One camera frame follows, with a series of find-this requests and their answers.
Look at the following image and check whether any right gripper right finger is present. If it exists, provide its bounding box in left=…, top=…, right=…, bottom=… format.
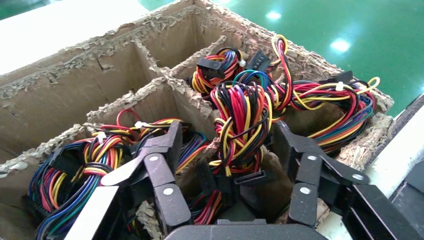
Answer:
left=271, top=120, right=422, bottom=240

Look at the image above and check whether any brown divided cardboard box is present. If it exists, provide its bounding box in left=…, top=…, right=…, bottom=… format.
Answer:
left=0, top=0, right=395, bottom=240

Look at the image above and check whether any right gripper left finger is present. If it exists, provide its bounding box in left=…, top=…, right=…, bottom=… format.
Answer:
left=64, top=120, right=193, bottom=240

